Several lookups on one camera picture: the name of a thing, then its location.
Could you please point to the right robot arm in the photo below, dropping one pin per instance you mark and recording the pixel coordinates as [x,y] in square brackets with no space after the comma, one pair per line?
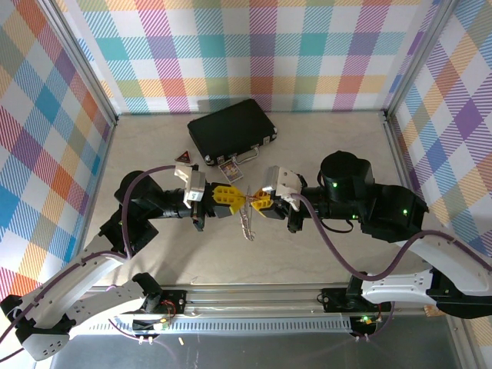
[442,253]

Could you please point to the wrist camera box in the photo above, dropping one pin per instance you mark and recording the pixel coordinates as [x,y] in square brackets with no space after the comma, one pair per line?
[282,182]
[196,186]

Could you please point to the small picture card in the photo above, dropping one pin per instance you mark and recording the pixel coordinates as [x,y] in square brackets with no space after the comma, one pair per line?
[230,171]

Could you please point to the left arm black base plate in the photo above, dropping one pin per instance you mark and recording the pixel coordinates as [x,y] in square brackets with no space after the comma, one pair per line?
[173,298]

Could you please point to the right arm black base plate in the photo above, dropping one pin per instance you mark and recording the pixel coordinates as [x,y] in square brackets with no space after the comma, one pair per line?
[334,300]

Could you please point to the grey metal sheet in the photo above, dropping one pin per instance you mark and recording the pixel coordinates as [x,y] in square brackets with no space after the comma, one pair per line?
[269,350]

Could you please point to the red triangular badge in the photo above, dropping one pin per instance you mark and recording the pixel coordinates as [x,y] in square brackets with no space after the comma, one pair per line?
[183,157]

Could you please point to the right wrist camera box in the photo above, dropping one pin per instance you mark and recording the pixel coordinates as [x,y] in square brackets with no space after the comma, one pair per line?
[282,182]

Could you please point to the black briefcase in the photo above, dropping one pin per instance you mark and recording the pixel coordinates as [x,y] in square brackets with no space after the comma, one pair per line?
[230,128]

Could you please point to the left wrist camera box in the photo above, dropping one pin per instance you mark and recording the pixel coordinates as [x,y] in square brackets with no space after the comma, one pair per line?
[196,186]

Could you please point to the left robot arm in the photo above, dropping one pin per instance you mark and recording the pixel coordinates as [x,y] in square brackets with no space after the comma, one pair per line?
[84,276]

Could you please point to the small tan circuit board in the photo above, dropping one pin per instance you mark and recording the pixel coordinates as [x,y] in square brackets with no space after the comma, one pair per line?
[432,310]

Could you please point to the small green circuit board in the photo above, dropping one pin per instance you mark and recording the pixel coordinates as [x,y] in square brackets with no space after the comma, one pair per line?
[366,320]
[163,324]

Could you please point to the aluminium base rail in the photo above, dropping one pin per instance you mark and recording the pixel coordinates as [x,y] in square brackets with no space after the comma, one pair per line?
[253,300]

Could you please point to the aluminium corner post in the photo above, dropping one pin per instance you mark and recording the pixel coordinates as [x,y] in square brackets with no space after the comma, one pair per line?
[77,61]
[419,61]

